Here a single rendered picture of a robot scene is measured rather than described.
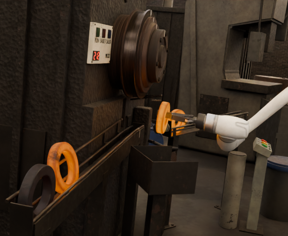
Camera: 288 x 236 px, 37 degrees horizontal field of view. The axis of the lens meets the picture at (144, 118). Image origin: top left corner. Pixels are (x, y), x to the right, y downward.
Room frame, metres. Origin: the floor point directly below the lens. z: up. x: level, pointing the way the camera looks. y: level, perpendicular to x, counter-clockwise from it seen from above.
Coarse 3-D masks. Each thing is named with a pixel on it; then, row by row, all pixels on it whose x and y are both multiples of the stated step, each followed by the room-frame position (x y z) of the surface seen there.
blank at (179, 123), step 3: (174, 111) 2.69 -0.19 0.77; (177, 111) 2.70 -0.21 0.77; (180, 111) 2.73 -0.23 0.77; (183, 111) 2.75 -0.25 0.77; (171, 120) 2.66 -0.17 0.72; (174, 120) 2.69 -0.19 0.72; (174, 123) 2.69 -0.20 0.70; (180, 123) 2.74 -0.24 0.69; (183, 123) 2.76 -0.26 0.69; (174, 126) 2.69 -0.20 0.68; (177, 129) 2.71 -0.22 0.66; (177, 132) 2.72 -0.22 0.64
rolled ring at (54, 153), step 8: (56, 144) 1.51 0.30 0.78; (64, 144) 1.53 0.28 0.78; (56, 152) 1.46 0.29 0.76; (64, 152) 1.55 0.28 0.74; (72, 152) 1.58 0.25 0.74; (48, 160) 1.45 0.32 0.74; (56, 160) 1.45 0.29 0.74; (72, 160) 1.57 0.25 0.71; (56, 168) 1.43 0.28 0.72; (72, 168) 1.57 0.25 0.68; (56, 176) 1.43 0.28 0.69; (72, 176) 1.55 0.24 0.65; (56, 184) 1.43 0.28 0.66; (64, 184) 1.46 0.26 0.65
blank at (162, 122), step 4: (160, 104) 2.06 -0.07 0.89; (164, 104) 2.06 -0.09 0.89; (168, 104) 2.09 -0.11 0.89; (160, 108) 2.04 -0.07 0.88; (164, 108) 2.04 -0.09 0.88; (168, 108) 2.11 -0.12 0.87; (160, 112) 2.03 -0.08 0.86; (164, 112) 2.02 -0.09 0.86; (160, 116) 2.02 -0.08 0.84; (164, 116) 2.03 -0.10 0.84; (160, 120) 2.02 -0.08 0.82; (164, 120) 2.04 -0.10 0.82; (156, 124) 2.03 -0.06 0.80; (160, 124) 2.02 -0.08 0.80; (164, 124) 2.06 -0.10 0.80; (156, 128) 2.04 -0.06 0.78; (160, 128) 2.03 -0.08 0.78; (164, 128) 2.08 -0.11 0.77; (160, 132) 2.05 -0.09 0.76; (164, 132) 2.10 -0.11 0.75
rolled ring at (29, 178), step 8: (32, 168) 1.25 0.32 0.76; (40, 168) 1.26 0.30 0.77; (48, 168) 1.30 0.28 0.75; (32, 176) 1.22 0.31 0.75; (40, 176) 1.25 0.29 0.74; (48, 176) 1.31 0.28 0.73; (24, 184) 1.20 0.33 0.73; (32, 184) 1.21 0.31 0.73; (48, 184) 1.33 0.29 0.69; (24, 192) 1.19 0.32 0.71; (32, 192) 1.21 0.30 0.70; (48, 192) 1.33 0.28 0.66; (24, 200) 1.19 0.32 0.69; (40, 200) 1.33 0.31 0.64; (48, 200) 1.32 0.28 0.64; (40, 208) 1.30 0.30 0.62
